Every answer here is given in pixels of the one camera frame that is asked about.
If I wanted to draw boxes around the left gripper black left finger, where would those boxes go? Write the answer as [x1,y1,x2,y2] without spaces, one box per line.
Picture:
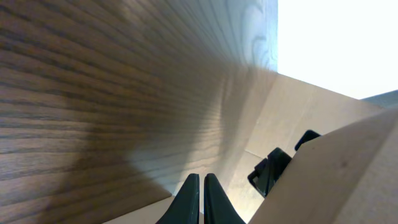
[156,174,200,224]

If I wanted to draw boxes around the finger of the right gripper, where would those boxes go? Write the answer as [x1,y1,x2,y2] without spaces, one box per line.
[248,147,292,198]
[294,129,321,151]

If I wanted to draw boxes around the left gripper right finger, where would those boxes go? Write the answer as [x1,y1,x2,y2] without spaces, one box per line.
[204,173,245,224]

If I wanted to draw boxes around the brown cardboard box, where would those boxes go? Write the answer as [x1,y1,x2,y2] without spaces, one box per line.
[108,70,397,223]

